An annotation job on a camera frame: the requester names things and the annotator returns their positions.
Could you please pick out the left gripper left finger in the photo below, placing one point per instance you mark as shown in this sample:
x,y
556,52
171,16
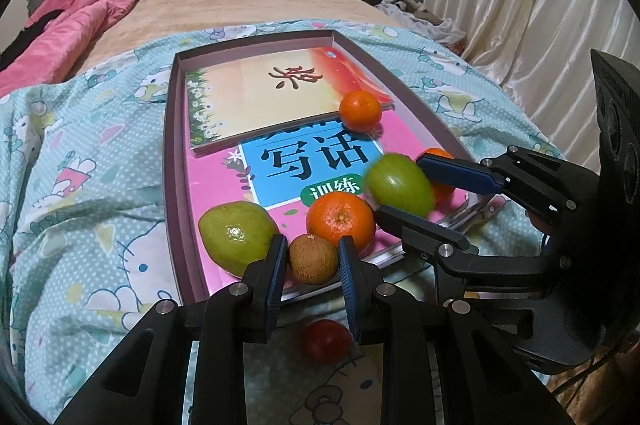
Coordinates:
x,y
143,380

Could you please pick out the black garment on bed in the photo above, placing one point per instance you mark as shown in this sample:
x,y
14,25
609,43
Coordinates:
x,y
26,37

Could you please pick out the pink blue book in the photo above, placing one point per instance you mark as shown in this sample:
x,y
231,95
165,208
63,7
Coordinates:
x,y
286,173

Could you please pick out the brown longan fruit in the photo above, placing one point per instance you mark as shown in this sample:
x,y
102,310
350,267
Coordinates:
x,y
313,260

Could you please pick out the light blue cartoon bedsheet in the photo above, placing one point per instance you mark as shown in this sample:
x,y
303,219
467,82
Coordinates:
x,y
83,246

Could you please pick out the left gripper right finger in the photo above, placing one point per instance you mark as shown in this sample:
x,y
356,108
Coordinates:
x,y
441,364

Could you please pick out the red cherry tomato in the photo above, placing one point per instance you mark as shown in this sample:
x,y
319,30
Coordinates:
x,y
325,342

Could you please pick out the shallow grey cardboard box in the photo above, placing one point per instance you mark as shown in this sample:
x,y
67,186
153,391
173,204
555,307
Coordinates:
x,y
403,100

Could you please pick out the yellow red book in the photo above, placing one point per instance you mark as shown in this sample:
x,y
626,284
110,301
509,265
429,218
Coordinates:
x,y
242,98

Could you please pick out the large orange tangerine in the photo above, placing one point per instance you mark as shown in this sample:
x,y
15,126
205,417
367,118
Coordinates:
x,y
341,214

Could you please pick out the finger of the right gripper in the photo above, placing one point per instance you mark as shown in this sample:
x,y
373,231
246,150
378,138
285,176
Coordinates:
x,y
458,265
460,174

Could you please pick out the beige blanket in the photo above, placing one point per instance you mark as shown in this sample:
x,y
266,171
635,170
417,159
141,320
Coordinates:
x,y
153,19

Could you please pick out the white curtain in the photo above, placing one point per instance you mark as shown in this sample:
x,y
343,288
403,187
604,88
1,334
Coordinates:
x,y
538,52

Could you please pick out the round green jujube fruit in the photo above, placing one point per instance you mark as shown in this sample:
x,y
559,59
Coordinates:
x,y
236,234

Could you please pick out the pink quilt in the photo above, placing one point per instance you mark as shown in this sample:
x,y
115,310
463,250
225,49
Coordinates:
x,y
53,54

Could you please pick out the white cloth bundle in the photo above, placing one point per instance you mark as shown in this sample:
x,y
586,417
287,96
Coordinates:
x,y
415,17

